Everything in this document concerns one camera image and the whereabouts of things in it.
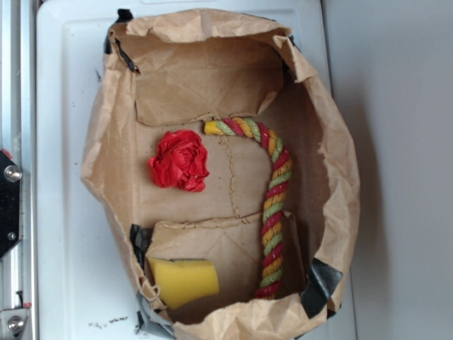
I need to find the white plastic tray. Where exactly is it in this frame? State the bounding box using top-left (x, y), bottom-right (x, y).
top-left (35, 1), bottom-right (330, 339)

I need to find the yellow sponge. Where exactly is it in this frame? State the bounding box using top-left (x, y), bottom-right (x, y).
top-left (147, 256), bottom-right (220, 310)

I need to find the black metal bracket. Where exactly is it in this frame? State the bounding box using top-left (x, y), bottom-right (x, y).
top-left (0, 152), bottom-right (22, 259)

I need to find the red yellow green rope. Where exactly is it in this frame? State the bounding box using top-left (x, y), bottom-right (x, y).
top-left (203, 117), bottom-right (294, 300)

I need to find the red paper ball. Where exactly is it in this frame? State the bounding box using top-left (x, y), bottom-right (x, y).
top-left (148, 130), bottom-right (209, 192)

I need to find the aluminium frame rail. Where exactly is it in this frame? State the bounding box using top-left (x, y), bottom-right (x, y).
top-left (0, 0), bottom-right (39, 340)

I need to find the brown paper bag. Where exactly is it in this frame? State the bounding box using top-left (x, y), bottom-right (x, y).
top-left (81, 9), bottom-right (360, 339)

